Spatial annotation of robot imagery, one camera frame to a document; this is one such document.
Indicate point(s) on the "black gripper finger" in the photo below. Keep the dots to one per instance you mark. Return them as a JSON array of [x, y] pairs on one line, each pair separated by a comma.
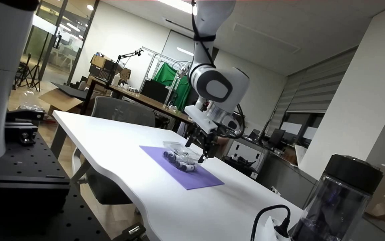
[[192, 139], [208, 149]]

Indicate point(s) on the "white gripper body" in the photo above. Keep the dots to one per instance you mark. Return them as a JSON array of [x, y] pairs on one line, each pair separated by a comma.
[[204, 118]]

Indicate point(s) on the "clear plastic lid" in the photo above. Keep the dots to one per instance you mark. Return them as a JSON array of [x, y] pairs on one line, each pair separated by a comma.
[[174, 145]]

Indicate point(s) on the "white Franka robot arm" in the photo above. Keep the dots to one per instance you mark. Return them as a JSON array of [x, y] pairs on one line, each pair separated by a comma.
[[233, 84]]

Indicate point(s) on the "dark items inside bowl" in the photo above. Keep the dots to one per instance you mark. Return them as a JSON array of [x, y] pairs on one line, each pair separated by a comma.
[[181, 163]]

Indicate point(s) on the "purple mat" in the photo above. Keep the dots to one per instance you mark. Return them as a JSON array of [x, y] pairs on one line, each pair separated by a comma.
[[193, 178]]

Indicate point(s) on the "white box with black openings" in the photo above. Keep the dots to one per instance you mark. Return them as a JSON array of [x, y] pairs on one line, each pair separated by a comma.
[[247, 154]]

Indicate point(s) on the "long wooden desk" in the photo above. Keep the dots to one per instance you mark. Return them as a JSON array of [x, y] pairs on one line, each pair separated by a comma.
[[157, 103]]

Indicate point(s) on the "green cloth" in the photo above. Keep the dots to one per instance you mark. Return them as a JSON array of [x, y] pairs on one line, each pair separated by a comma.
[[168, 75]]

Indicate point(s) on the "black computer monitor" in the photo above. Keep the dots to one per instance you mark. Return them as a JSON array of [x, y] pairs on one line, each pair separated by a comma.
[[153, 90]]

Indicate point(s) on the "grey office chair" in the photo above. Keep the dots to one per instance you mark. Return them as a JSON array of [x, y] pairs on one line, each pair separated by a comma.
[[121, 111]]

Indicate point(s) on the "white power strip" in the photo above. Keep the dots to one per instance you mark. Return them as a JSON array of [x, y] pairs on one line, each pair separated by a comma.
[[268, 230]]

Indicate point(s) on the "black table foot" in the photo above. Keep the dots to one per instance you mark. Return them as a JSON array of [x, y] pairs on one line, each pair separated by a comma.
[[130, 233]]

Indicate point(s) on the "grey window blinds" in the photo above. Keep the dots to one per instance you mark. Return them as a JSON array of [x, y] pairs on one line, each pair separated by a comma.
[[313, 88]]

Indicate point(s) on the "stacked cardboard boxes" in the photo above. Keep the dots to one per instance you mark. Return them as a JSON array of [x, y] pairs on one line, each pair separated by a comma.
[[101, 67]]

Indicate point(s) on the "ceiling light panel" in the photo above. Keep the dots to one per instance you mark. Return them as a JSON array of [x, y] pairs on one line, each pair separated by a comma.
[[180, 5]]

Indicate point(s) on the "grey table leg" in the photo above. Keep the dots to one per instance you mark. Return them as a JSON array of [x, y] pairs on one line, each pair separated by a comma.
[[58, 142]]

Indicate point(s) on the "flat cardboard box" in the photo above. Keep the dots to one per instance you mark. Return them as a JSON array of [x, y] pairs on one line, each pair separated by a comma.
[[61, 101]]

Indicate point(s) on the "clear jar with black lid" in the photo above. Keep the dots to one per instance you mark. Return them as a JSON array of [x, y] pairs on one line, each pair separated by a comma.
[[335, 209]]

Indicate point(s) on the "black perforated breadboard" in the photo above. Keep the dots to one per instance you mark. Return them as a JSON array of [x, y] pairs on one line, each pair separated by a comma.
[[27, 155]]

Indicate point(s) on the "black device on breadboard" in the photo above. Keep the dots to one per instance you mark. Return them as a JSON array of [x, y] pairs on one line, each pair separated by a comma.
[[21, 127]]

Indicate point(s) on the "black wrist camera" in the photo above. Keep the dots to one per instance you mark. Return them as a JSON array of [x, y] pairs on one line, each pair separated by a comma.
[[233, 125]]

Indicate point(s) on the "glass door black frame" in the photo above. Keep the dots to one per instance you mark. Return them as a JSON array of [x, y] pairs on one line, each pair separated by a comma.
[[67, 54]]

